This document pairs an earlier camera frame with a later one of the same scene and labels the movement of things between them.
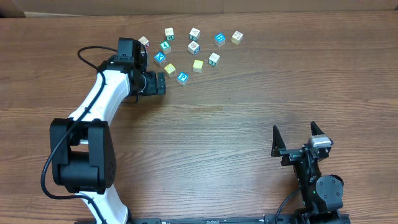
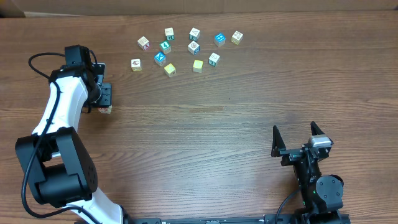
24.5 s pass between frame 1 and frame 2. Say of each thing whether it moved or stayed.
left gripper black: moved
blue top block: stayed
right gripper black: stayed
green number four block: stayed
